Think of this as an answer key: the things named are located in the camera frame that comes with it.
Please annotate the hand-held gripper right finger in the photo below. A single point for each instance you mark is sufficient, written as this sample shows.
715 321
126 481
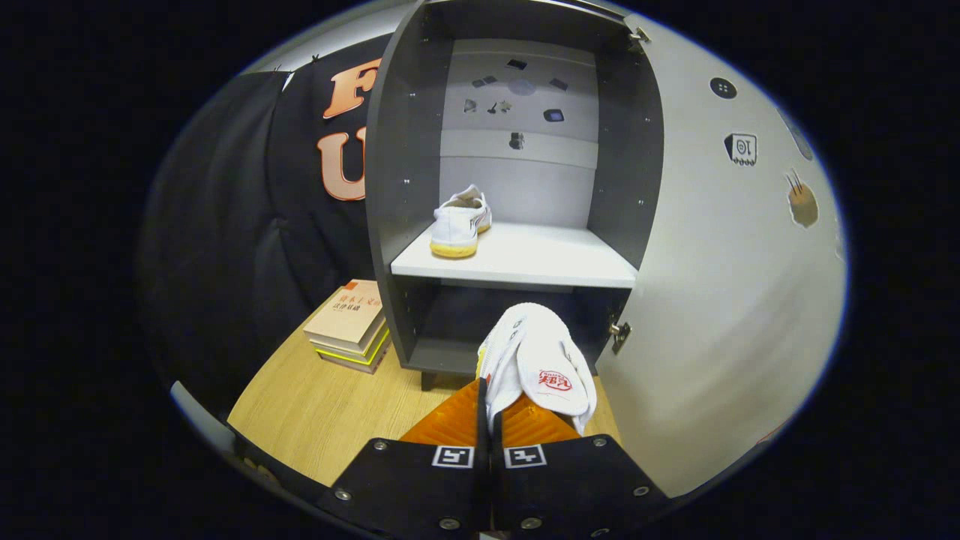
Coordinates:
570 487

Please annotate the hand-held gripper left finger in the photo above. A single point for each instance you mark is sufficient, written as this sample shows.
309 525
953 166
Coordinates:
405 487

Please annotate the white canvas shoe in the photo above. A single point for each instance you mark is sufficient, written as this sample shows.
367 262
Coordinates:
454 229
540 352

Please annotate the beige shoe cabinet door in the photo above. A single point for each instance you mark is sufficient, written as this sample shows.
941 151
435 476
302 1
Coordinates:
712 300

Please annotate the grey shoe cabinet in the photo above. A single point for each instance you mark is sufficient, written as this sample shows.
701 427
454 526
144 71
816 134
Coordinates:
405 150

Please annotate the metal door hinge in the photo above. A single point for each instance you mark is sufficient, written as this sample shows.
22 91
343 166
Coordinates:
639 35
619 334

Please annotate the white cabinet shelf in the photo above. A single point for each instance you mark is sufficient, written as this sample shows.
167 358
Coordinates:
540 259

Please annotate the yellow edged book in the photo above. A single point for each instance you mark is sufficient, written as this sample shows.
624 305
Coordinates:
360 358

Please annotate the beige orange book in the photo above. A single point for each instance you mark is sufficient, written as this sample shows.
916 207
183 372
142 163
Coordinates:
345 315

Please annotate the black backdrop cloth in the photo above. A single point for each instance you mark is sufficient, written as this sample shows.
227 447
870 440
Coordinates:
225 225

